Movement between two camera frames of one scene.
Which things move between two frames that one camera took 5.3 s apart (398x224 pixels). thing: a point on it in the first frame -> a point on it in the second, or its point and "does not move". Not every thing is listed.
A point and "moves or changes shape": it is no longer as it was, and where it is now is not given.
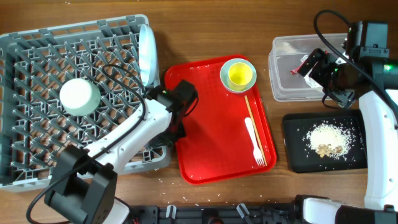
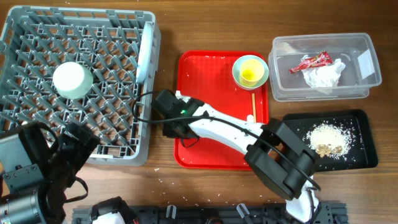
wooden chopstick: [256, 139] -> [254, 102]
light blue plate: [147, 54] moves or changes shape
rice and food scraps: [328, 139] does not move
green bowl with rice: [79, 97] -> [73, 80]
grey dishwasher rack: [35, 64] moves or changes shape
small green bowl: [224, 74] -> [250, 71]
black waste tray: [325, 141] does not move
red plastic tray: [217, 144] moves or changes shape
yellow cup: [239, 74] -> [251, 71]
